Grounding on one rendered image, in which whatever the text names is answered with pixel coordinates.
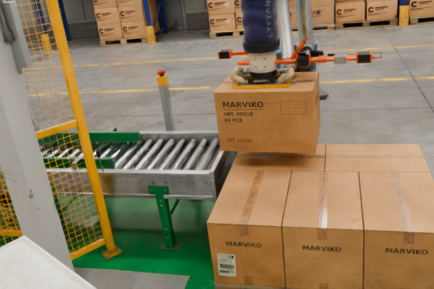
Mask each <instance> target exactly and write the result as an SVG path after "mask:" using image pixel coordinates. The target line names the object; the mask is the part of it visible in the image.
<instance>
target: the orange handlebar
mask: <svg viewBox="0 0 434 289"><path fill-rule="evenodd" d="M231 55H248V53H246V52H231ZM282 59H283V60H282ZM282 59H276V61H275V62H274V63H275V64H284V63H296V58H294V59H289V58H282ZM284 59H285V60H284ZM286 59H288V60H286ZM356 60H357V55H347V56H346V61H356ZM328 61H334V56H326V55H318V57H311V58H310V63H313V62H318V63H326V62H328ZM238 65H249V60H241V61H238Z"/></svg>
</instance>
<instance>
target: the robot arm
mask: <svg viewBox="0 0 434 289"><path fill-rule="evenodd" d="M294 2H295V8H296V20H297V27H298V38H299V40H298V41H297V45H294V44H293V35H292V29H291V16H290V10H289V0H276V7H277V13H278V26H279V33H280V46H279V47H280V48H279V49H278V50H276V58H277V59H282V58H290V57H291V56H292V55H293V53H294V52H295V50H296V49H297V48H298V46H299V45H300V43H301V42H302V41H303V39H305V40H306V43H305V44H304V46H303V47H302V48H301V49H300V51H299V52H298V53H297V54H306V55H309V54H311V57H318V55H324V53H323V51H320V45H319V42H318V41H316V39H315V38H314V37H313V21H312V13H311V0H294ZM290 64H295V65H296V63H284V64H276V65H277V68H279V67H281V66H283V67H285V66H287V65H290ZM315 71H316V62H313V63H311V65H310V66H297V67H296V69H295V71H294V72H315Z"/></svg>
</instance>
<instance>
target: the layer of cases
mask: <svg viewBox="0 0 434 289"><path fill-rule="evenodd" d="M207 230H208V235H209V244H210V249H211V258H212V267H213V272H214V280H215V283H229V284H245V285H254V286H270V287H279V288H285V285H286V288H294V289H363V288H364V289H434V182H433V179H432V176H431V174H430V172H429V168H428V166H427V164H426V161H425V158H424V156H423V153H422V150H421V148H420V145H419V144H327V145H325V144H318V145H317V146H316V151H315V153H314V154H309V153H282V152H238V153H237V156H236V158H235V160H234V163H233V164H232V167H231V169H230V171H229V174H228V176H227V178H226V180H225V182H224V185H223V187H222V190H221V192H220V194H219V196H218V198H217V200H216V203H215V205H214V208H213V209H212V212H211V214H210V216H209V219H208V221H207Z"/></svg>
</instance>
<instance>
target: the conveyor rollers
mask: <svg viewBox="0 0 434 289"><path fill-rule="evenodd" d="M219 142H220V141H219V139H214V140H213V141H212V143H211V145H210V147H209V148H208V150H207V151H206V153H205V155H204V157H203V159H202V160H201V162H200V163H199V165H198V167H197V169H196V170H205V168H206V166H207V164H208V162H209V161H210V159H211V157H212V155H213V153H214V151H215V149H216V148H217V146H218V144H219ZM174 143H175V141H174V140H173V139H169V141H168V142H167V143H166V145H165V146H164V147H163V148H162V149H161V151H160V152H159V153H158V155H157V156H156V157H155V158H154V159H153V161H152V162H151V163H150V165H148V167H147V168H146V170H155V168H156V167H157V166H158V165H159V163H160V162H161V160H162V159H163V158H164V157H165V155H166V154H167V152H168V151H169V150H170V149H171V147H172V146H173V144H174ZM185 143H186V141H185V140H184V139H180V140H179V142H178V143H177V145H176V146H175V147H174V148H173V150H172V151H171V153H170V154H169V155H168V156H167V158H166V159H165V160H164V162H163V163H162V164H161V166H160V167H159V168H158V170H166V169H168V167H169V166H170V164H171V163H172V162H173V160H174V159H175V157H176V156H177V155H178V153H179V152H180V150H181V149H182V148H183V146H184V144H185ZM196 143H197V140H195V139H191V141H190V142H189V143H188V145H187V146H186V148H185V149H184V151H183V152H182V153H181V155H180V156H179V158H178V159H177V161H176V162H175V163H174V165H173V166H172V168H171V170H179V169H180V168H181V166H182V164H183V163H184V162H185V160H186V158H187V157H188V155H189V154H190V152H191V151H192V149H193V148H194V146H195V145H196ZM207 143H208V140H207V139H202V141H201V143H200V144H199V145H198V147H197V149H196V150H195V152H194V153H193V155H192V156H191V158H190V159H189V161H188V163H187V164H186V165H185V168H184V170H192V168H193V167H194V165H195V164H196V162H197V160H198V158H199V157H200V155H201V154H202V152H203V150H204V149H205V147H206V146H207ZM51 144H52V146H51ZM51 144H50V143H48V144H47V143H44V144H43V143H39V146H40V150H41V154H42V157H47V156H48V157H54V156H55V157H83V156H84V155H83V153H82V152H83V151H82V147H81V145H80V144H81V143H67V144H66V143H65V144H64V143H51ZM111 144H112V143H103V144H102V143H93V144H92V143H91V145H92V151H93V154H94V157H97V155H96V150H99V152H100V155H101V157H109V156H110V155H111V154H112V153H113V152H114V151H115V150H116V149H117V148H118V147H119V146H120V145H121V144H122V143H113V144H112V145H111ZM131 144H132V142H128V143H123V144H122V145H121V146H120V147H119V148H118V149H117V150H116V151H115V152H114V153H113V154H112V155H111V156H110V157H113V158H114V162H115V161H116V160H117V159H118V158H119V157H120V156H121V155H122V153H123V152H124V151H125V150H126V149H127V148H128V147H129V146H130V145H131ZM142 144H143V141H142V140H141V141H140V142H135V143H134V144H133V145H132V146H131V147H130V148H129V149H128V150H127V151H126V152H125V153H124V154H123V155H122V156H121V157H120V158H119V160H118V161H117V162H116V163H115V167H116V168H115V169H120V168H121V167H122V166H123V165H124V164H125V162H126V161H127V160H128V159H129V158H130V157H131V155H132V154H133V153H134V152H135V151H136V150H137V149H138V148H139V147H140V146H141V145H142ZM152 144H153V140H152V139H148V140H147V141H146V143H145V144H144V145H143V146H142V147H141V148H140V149H139V150H138V151H137V152H136V153H135V154H134V156H133V157H132V158H131V159H130V160H129V161H128V163H127V164H126V165H125V166H124V167H123V168H122V169H131V168H132V167H133V166H134V165H135V164H136V163H137V162H138V161H139V159H140V158H141V157H142V156H143V154H144V153H145V152H146V151H147V150H148V149H149V148H150V146H151V145H152ZM163 144H164V140H162V139H159V140H158V141H157V142H156V143H155V145H154V146H153V147H152V148H151V149H150V150H149V151H148V153H147V154H146V155H145V156H144V158H143V159H142V160H141V161H140V162H139V163H138V164H137V165H136V167H135V168H134V169H133V170H142V169H143V168H144V167H145V166H146V165H147V163H148V162H149V161H150V160H151V159H152V157H153V156H154V155H155V153H156V152H157V151H158V150H159V149H160V147H161V146H162V145H163ZM41 145H42V146H41ZM44 145H45V146H44ZM58 145H59V147H58ZM60 145H61V146H60ZM65 145H66V147H65ZM78 145H79V146H78ZM110 145H111V146H110ZM109 146H110V147H109ZM52 147H53V151H54V153H53V151H52V149H51V148H52ZM54 147H56V148H54ZM72 147H74V148H72ZM108 147H109V148H108ZM66 148H67V149H68V150H66ZM69 148H70V149H69ZM96 148H98V149H96ZM107 148H108V149H107ZM45 149H46V151H45ZM49 149H50V150H49ZM59 149H60V151H59ZM73 149H74V151H73ZM106 149H107V150H106ZM64 150H65V151H64ZM105 150H106V151H105ZM62 151H63V152H62ZM58 152H59V153H58ZM60 152H61V153H60ZM76 152H77V153H76ZM67 153H68V156H67ZM74 153H75V156H74ZM53 154H54V155H53Z"/></svg>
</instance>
